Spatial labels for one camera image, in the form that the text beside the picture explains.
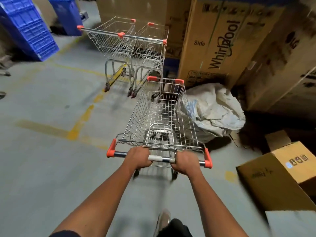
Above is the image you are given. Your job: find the person's dark shirt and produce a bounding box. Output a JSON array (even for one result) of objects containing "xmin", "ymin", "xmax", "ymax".
[{"xmin": 49, "ymin": 229, "xmax": 82, "ymax": 237}]

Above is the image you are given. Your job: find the person's right forearm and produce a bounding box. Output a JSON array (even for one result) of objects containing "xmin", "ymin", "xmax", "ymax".
[{"xmin": 189, "ymin": 174, "xmax": 249, "ymax": 237}]

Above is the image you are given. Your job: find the person's right sandalled foot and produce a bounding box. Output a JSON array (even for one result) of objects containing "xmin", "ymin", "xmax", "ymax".
[{"xmin": 153, "ymin": 208, "xmax": 171, "ymax": 237}]

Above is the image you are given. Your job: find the person's right hand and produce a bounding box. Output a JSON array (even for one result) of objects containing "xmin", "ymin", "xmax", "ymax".
[{"xmin": 171, "ymin": 150, "xmax": 203, "ymax": 179}]

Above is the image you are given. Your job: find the blue plastic trash bin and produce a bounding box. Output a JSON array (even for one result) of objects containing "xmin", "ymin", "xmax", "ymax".
[{"xmin": 46, "ymin": 0, "xmax": 84, "ymax": 37}]

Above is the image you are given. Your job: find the pale grey board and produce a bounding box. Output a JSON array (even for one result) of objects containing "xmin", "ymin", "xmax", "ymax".
[{"xmin": 265, "ymin": 209, "xmax": 316, "ymax": 237}]

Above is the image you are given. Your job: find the stack of blue plastic crates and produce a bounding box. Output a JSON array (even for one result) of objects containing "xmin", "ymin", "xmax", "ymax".
[{"xmin": 0, "ymin": 0, "xmax": 60, "ymax": 62}]

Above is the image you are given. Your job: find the small open cardboard box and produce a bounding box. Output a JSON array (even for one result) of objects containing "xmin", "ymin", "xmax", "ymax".
[{"xmin": 236, "ymin": 141, "xmax": 316, "ymax": 212}]

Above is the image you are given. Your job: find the large white woven sack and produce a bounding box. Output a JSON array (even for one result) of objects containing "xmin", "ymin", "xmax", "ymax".
[{"xmin": 176, "ymin": 82, "xmax": 247, "ymax": 145}]

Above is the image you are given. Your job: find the person's left forearm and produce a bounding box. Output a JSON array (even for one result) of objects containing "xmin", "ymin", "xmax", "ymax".
[{"xmin": 52, "ymin": 166, "xmax": 139, "ymax": 237}]

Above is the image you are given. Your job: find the silver wire shopping cart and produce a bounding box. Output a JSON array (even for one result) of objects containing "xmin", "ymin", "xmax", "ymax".
[
  {"xmin": 118, "ymin": 22, "xmax": 170, "ymax": 99},
  {"xmin": 76, "ymin": 16, "xmax": 137, "ymax": 93},
  {"xmin": 106, "ymin": 76, "xmax": 213, "ymax": 181}
]

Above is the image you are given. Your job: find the person's left hand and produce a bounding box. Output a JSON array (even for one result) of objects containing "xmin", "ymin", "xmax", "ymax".
[{"xmin": 122, "ymin": 146, "xmax": 152, "ymax": 173}]

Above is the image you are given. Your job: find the brown printed cardboard box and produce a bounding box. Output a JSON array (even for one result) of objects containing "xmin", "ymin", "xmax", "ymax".
[{"xmin": 243, "ymin": 5, "xmax": 316, "ymax": 114}]

